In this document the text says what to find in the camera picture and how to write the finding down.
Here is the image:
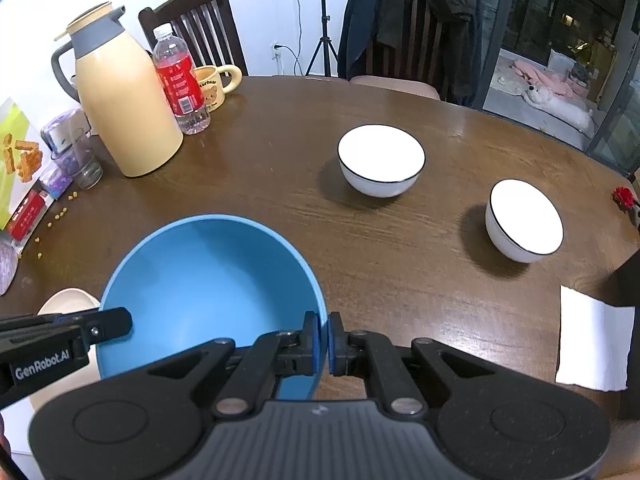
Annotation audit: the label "white plush dog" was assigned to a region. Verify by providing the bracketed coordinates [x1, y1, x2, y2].
[520, 85, 596, 133]

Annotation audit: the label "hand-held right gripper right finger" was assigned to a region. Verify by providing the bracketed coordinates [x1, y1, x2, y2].
[327, 311, 493, 418]

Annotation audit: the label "clear glass tumbler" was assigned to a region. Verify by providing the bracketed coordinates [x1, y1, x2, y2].
[62, 127, 104, 191]

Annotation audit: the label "black sliding glass door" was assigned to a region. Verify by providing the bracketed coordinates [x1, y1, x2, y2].
[480, 0, 640, 181]

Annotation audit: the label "plastic bottle with red label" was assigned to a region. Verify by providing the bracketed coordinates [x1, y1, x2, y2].
[152, 23, 211, 136]

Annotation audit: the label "black jacket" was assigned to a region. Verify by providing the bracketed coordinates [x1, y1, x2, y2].
[375, 0, 488, 108]

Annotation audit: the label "white bowl with dark rim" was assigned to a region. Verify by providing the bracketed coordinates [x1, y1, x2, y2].
[337, 125, 426, 198]
[484, 179, 565, 264]

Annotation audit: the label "purple textured vase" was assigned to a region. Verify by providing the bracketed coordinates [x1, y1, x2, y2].
[0, 240, 20, 297]

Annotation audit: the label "yellow thermos jug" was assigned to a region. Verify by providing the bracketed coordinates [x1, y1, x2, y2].
[51, 2, 184, 178]

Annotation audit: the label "white paper napkin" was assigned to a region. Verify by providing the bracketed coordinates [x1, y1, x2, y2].
[555, 285, 636, 392]

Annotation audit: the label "red box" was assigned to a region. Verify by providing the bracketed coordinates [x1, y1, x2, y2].
[7, 190, 51, 241]

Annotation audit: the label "navy jacket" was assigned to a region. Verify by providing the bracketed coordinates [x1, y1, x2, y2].
[338, 0, 396, 81]

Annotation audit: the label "cream ribbed plate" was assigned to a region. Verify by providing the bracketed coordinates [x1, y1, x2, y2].
[29, 287, 103, 411]

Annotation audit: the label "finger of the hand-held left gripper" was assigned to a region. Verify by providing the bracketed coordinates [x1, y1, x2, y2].
[0, 307, 134, 356]
[0, 310, 96, 330]

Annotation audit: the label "scattered yellow crumbs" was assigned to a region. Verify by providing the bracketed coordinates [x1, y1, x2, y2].
[32, 189, 81, 260]

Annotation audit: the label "green snack box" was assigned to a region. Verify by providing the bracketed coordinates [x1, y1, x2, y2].
[0, 97, 46, 233]

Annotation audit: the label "yellow bear mug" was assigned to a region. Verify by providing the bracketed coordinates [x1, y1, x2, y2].
[194, 65, 244, 112]

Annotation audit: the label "pink blanket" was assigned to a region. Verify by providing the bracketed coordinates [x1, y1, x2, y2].
[510, 57, 573, 98]

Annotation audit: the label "blue bowl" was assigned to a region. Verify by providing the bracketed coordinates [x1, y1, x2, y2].
[96, 214, 330, 401]

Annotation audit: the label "dark wooden chair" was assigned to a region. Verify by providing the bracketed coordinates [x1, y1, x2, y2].
[350, 0, 446, 102]
[138, 0, 249, 78]

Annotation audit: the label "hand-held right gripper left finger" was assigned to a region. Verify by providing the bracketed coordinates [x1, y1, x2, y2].
[145, 311, 321, 418]

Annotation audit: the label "studio light on tripod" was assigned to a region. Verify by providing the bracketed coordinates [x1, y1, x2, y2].
[305, 0, 341, 78]

